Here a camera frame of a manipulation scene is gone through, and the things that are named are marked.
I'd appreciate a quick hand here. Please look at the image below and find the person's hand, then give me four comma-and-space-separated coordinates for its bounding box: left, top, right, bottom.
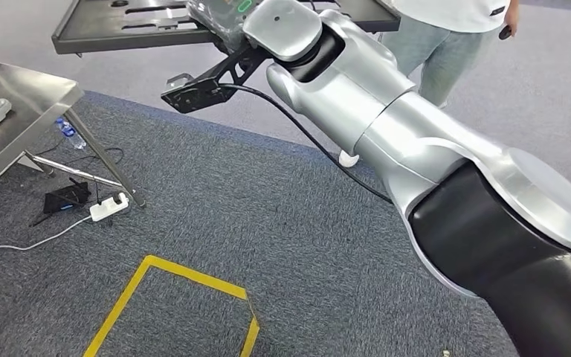
503, 0, 520, 38

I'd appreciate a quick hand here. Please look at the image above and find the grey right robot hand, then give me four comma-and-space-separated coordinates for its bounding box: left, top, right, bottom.
187, 0, 267, 53

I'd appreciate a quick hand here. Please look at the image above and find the black plastic panel part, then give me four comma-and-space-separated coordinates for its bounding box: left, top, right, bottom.
51, 0, 401, 55

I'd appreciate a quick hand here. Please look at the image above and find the stainless steel workbench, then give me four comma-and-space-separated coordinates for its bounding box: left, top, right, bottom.
0, 57, 147, 209

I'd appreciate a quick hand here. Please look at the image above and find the person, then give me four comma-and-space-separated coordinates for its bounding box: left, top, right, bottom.
338, 0, 520, 167

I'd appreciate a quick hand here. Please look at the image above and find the clear plastic water bottle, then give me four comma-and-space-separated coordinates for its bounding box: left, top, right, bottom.
54, 117, 88, 151

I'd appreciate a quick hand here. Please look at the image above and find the white power strip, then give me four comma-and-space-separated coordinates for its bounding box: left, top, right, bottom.
89, 192, 130, 222

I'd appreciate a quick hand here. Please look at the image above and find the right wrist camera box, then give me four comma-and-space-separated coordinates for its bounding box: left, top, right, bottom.
161, 46, 271, 115

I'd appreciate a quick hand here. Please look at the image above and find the black camera cable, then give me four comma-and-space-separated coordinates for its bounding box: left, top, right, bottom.
219, 83, 394, 205

